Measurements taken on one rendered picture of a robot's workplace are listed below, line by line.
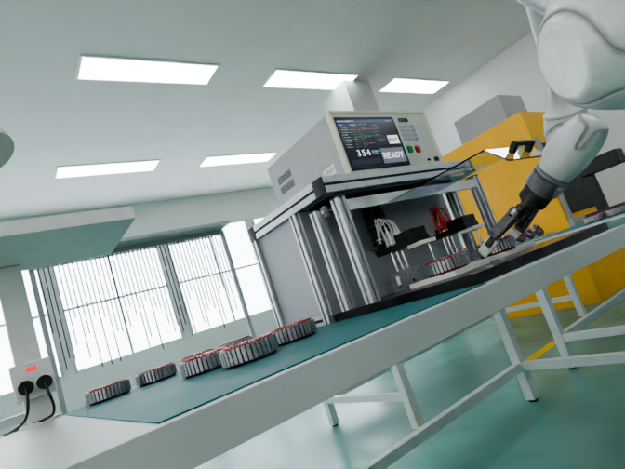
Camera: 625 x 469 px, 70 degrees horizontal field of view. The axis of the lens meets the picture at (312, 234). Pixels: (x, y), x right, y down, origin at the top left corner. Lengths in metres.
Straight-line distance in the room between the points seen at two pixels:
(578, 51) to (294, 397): 0.48
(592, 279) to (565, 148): 3.69
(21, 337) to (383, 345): 1.03
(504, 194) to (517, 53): 2.64
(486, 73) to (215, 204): 4.95
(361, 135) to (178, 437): 1.05
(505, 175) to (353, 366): 4.51
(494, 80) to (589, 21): 6.70
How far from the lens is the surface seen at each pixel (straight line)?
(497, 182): 5.08
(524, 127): 4.93
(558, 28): 0.58
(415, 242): 1.21
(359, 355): 0.61
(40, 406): 1.41
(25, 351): 1.42
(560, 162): 1.24
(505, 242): 1.35
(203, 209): 8.19
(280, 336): 0.99
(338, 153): 1.30
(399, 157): 1.43
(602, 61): 0.56
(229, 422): 0.51
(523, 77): 7.05
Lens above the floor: 0.81
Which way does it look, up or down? 9 degrees up
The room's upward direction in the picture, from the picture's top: 19 degrees counter-clockwise
